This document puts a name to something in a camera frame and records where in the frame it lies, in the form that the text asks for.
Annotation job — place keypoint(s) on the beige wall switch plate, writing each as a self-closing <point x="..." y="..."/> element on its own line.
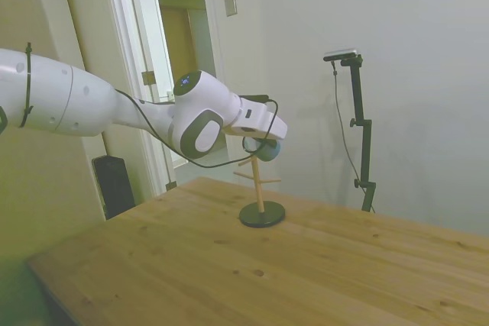
<point x="230" y="2"/>

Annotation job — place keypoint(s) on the brass door hinge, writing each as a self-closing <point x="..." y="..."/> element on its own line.
<point x="148" y="78"/>

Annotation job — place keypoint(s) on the white door frame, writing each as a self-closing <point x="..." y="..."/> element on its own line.
<point x="130" y="55"/>

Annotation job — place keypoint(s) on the blue enamel mug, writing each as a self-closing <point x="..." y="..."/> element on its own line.
<point x="269" y="152"/>

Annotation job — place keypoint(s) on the black rectangular floor box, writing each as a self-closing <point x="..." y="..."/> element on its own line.
<point x="114" y="188"/>

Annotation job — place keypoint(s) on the wooden mug tree black base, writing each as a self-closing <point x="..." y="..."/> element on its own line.
<point x="263" y="217"/>

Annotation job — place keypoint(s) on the black camera stand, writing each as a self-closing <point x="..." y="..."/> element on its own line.
<point x="361" y="112"/>

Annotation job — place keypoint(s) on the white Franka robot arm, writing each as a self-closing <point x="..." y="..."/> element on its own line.
<point x="76" y="101"/>

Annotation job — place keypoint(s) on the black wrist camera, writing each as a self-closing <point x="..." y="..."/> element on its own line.
<point x="254" y="97"/>

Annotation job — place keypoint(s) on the grey exterior camera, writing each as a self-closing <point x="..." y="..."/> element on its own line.
<point x="342" y="54"/>

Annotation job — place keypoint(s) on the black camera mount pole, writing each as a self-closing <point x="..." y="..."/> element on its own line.
<point x="338" y="104"/>

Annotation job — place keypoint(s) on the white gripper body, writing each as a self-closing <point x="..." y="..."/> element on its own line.
<point x="263" y="123"/>

